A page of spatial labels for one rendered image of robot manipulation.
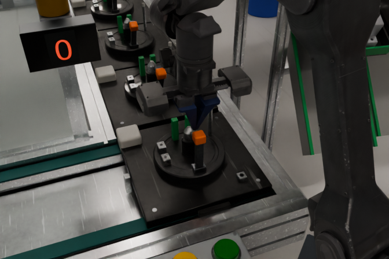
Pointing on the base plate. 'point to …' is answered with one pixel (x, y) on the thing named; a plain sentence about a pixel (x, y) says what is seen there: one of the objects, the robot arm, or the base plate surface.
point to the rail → (178, 233)
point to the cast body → (375, 32)
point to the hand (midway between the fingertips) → (194, 113)
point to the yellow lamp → (51, 0)
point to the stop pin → (128, 182)
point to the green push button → (226, 249)
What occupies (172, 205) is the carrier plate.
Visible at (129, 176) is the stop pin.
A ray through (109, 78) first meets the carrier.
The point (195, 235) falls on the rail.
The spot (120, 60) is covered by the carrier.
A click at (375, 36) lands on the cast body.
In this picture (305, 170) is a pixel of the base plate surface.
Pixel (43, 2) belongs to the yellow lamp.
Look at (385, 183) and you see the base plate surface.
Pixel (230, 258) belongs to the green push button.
